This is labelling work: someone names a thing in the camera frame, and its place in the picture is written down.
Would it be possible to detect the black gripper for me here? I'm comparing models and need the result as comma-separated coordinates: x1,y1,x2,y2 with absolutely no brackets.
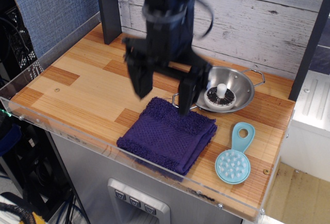
123,20,212,116

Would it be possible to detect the purple cloth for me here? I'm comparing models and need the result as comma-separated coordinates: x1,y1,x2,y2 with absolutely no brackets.
117,97,217,176

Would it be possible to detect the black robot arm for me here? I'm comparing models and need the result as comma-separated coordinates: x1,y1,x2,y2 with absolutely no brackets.
123,0,212,116

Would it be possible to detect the white toy mushroom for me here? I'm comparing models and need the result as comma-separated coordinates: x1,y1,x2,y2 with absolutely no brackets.
204,84,237,111

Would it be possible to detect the light blue scrubber brush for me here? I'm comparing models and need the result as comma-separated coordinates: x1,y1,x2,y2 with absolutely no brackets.
214,122,255,185

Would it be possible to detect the silver dispenser panel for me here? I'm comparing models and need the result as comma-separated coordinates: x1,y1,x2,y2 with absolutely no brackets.
107,178,171,223

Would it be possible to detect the black milk crate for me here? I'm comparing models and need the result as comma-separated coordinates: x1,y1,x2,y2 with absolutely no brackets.
1,7,37,86

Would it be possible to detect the clear acrylic table guard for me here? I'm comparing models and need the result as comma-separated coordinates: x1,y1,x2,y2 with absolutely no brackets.
1,25,294,223

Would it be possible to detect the white cabinet at right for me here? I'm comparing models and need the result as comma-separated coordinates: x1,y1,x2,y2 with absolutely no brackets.
280,71,329,181

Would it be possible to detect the steel bowl with handles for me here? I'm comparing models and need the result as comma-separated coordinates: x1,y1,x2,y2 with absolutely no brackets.
172,65,266,116

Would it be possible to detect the dark grey left post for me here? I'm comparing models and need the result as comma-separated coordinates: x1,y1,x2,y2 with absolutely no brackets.
98,0,122,44

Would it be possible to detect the dark grey post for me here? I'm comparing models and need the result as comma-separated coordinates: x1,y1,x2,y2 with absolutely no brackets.
288,0,329,101
98,0,122,44

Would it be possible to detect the dark grey right post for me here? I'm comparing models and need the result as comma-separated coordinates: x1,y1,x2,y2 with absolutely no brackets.
288,0,329,101

